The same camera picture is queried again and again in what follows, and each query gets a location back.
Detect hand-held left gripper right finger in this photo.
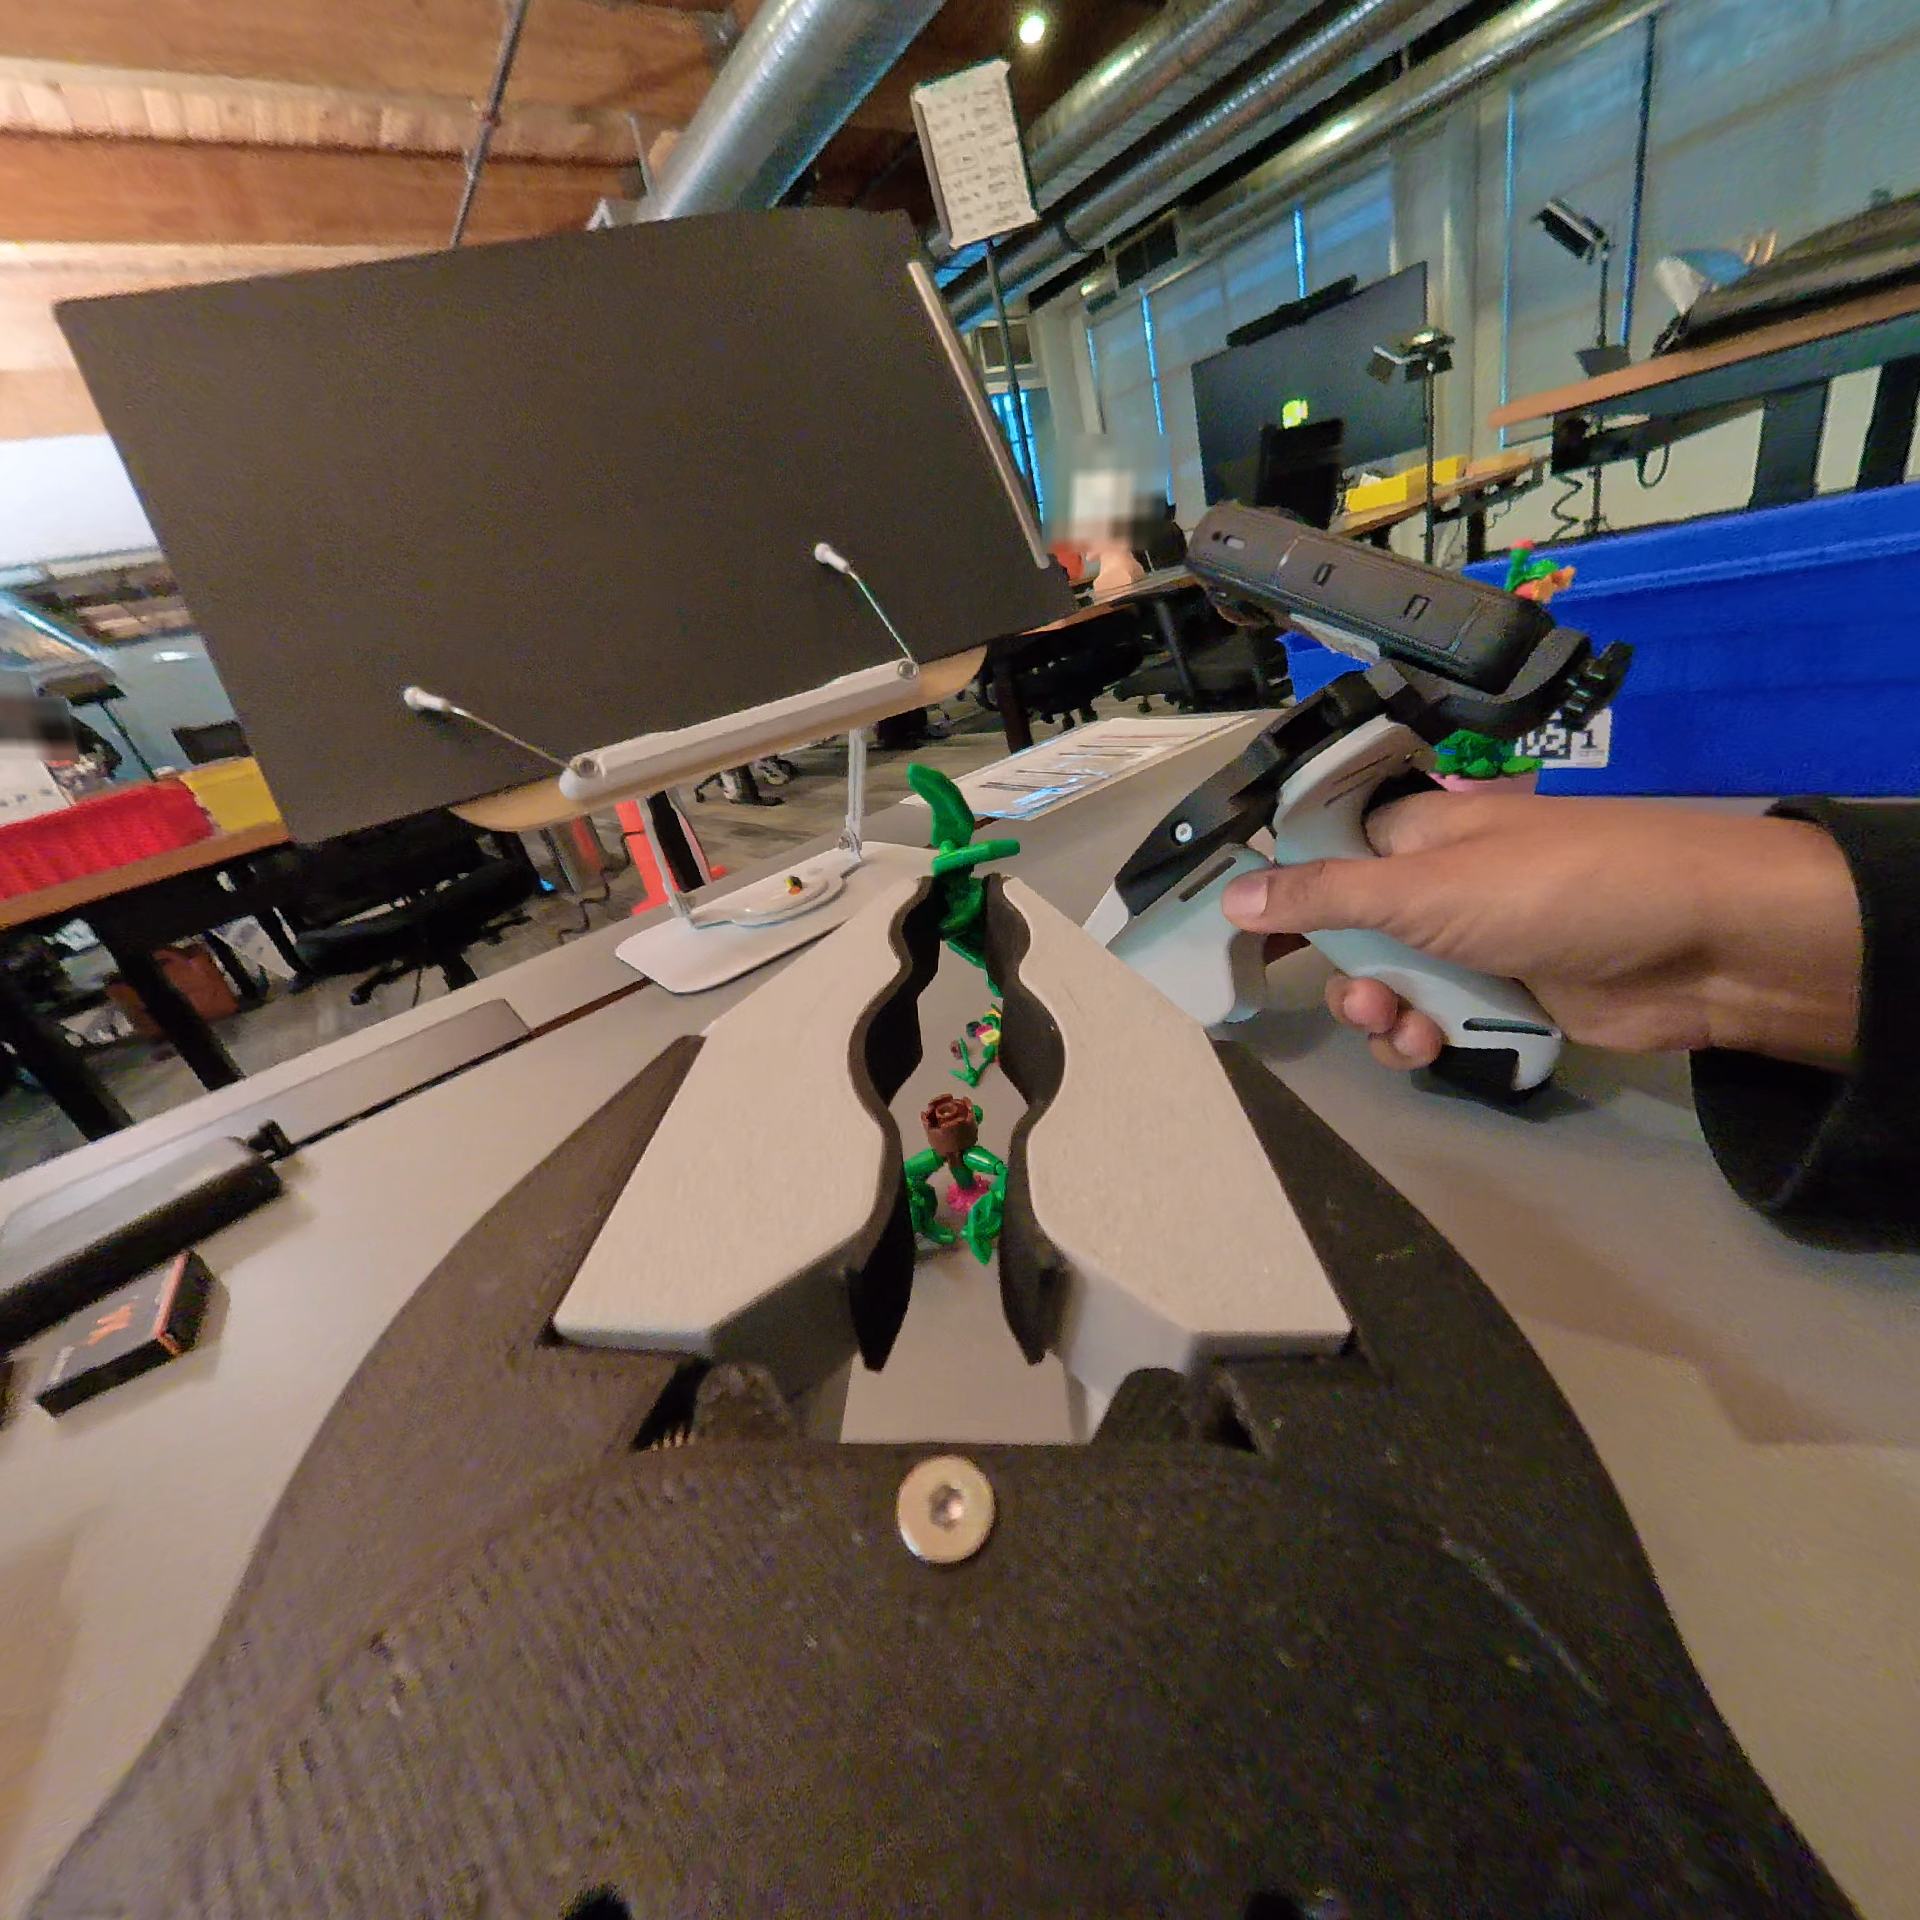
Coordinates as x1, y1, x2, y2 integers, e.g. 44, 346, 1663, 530
982, 875, 1353, 1433

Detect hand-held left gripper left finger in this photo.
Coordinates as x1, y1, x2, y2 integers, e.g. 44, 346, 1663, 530
554, 875, 944, 1372

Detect green toy leaf stem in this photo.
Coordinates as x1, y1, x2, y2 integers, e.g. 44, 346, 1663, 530
906, 767, 1022, 995

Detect person's right forearm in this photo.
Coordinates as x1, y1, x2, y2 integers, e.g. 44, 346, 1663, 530
1694, 795, 1920, 1252

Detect person's right hand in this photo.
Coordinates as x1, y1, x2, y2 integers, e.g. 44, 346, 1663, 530
1218, 791, 1865, 1076

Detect flat yellow tray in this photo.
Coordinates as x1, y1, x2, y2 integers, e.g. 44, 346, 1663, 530
1343, 456, 1468, 518

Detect black high-back office chair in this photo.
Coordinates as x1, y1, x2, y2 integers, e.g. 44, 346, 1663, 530
1249, 417, 1349, 533

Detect long wooden desk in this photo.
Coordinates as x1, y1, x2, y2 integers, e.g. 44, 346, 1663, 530
1328, 449, 1546, 570

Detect toy flower plant brown bloom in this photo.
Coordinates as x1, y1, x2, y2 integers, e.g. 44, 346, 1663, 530
902, 1091, 1008, 1269

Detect large black monitor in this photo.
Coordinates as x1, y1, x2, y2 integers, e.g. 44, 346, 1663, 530
1193, 262, 1429, 512

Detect light on tripod stand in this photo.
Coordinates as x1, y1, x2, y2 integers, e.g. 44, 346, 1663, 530
1370, 327, 1461, 579

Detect laminated paper sheet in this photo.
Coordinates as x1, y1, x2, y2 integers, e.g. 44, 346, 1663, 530
944, 719, 1290, 820

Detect orange traffic cone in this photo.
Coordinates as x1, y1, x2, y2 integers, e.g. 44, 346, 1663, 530
612, 795, 726, 921

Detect blue plastic bin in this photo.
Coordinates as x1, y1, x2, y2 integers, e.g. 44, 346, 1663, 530
1282, 480, 1920, 802

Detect raised wooden desk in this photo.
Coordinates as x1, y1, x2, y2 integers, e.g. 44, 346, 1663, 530
1490, 278, 1920, 515

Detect studio lamp on stand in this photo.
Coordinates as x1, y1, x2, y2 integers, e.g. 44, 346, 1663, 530
1536, 197, 1638, 381

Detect white book stand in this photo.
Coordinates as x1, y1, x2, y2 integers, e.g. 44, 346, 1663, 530
401, 540, 993, 996

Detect black power bank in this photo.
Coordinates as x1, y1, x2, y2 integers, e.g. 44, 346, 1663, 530
0, 1135, 290, 1351

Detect wooden desk black legs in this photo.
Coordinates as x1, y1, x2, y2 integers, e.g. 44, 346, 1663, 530
0, 816, 310, 1141

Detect white paper sign on pole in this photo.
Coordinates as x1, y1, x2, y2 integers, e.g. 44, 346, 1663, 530
911, 60, 1054, 504

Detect small yellow bin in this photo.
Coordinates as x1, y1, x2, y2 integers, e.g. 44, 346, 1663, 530
178, 758, 289, 836

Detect black board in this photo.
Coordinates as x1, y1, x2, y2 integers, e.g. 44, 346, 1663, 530
50, 206, 1079, 848

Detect red plastic basket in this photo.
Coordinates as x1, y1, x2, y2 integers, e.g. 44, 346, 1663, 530
0, 782, 213, 903

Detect long silver ceiling duct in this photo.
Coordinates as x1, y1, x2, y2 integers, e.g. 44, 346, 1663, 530
931, 0, 1667, 294

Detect black orange camera battery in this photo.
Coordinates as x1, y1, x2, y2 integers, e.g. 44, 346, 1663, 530
32, 1251, 215, 1418

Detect wide silver ceiling duct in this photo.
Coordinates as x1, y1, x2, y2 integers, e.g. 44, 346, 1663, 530
592, 0, 961, 232

